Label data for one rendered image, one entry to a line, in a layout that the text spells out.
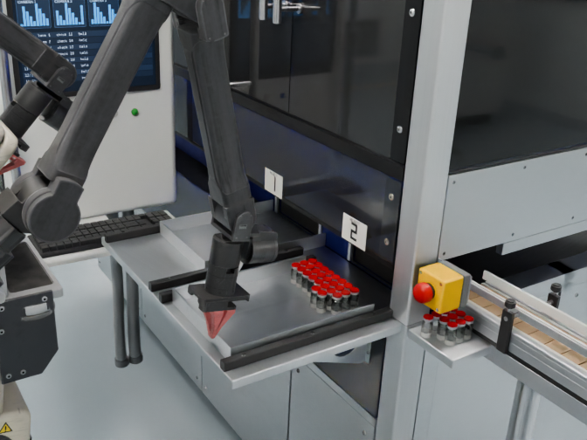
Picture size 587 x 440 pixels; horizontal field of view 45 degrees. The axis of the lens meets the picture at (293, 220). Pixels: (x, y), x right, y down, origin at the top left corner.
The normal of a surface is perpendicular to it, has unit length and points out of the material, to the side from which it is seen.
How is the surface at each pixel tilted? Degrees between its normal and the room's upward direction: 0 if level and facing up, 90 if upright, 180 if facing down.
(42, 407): 0
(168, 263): 0
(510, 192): 90
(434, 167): 90
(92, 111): 91
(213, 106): 93
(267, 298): 0
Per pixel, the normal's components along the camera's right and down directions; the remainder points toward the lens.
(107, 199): 0.51, 0.36
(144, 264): 0.04, -0.92
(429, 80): -0.84, 0.18
